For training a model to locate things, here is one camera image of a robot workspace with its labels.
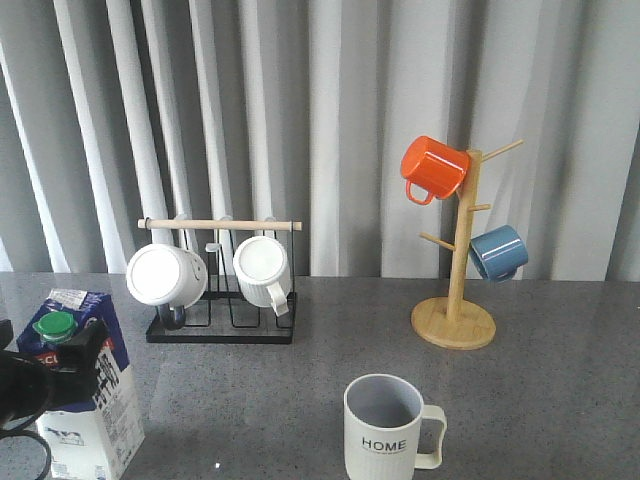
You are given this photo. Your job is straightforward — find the white smiley mug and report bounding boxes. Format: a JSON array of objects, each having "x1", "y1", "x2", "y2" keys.
[{"x1": 126, "y1": 244, "x2": 208, "y2": 330}]

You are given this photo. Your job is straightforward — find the white ribbed mug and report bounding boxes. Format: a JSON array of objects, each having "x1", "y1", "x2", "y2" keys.
[{"x1": 233, "y1": 236, "x2": 292, "y2": 316}]

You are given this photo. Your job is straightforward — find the blue enamel mug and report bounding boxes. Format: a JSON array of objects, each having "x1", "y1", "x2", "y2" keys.
[{"x1": 469, "y1": 225, "x2": 529, "y2": 282}]

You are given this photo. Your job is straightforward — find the black metal mug rack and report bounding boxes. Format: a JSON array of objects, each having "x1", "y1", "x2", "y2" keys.
[{"x1": 138, "y1": 217, "x2": 303, "y2": 344}]

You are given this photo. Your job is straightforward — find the grey curtain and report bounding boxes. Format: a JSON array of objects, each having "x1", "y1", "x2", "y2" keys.
[{"x1": 1, "y1": 1, "x2": 639, "y2": 281}]

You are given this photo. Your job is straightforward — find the wooden mug tree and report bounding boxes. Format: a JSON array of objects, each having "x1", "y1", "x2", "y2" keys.
[{"x1": 411, "y1": 149, "x2": 496, "y2": 350}]

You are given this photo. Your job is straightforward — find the blue Pascual milk carton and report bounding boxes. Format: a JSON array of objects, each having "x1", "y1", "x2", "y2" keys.
[{"x1": 17, "y1": 288, "x2": 144, "y2": 479}]

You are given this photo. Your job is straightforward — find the orange enamel mug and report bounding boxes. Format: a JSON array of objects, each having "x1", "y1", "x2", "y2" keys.
[{"x1": 401, "y1": 136, "x2": 471, "y2": 205}]

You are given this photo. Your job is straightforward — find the black cable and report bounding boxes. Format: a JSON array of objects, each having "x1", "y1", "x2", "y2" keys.
[{"x1": 0, "y1": 389, "x2": 55, "y2": 480}]

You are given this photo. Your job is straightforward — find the cream HOME mug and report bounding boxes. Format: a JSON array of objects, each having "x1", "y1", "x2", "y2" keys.
[{"x1": 343, "y1": 374, "x2": 447, "y2": 479}]

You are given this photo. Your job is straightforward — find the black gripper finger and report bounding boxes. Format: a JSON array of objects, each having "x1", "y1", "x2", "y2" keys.
[{"x1": 49, "y1": 320, "x2": 108, "y2": 409}]

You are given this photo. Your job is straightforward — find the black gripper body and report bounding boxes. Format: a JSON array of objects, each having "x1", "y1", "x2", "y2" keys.
[{"x1": 1, "y1": 350, "x2": 63, "y2": 425}]

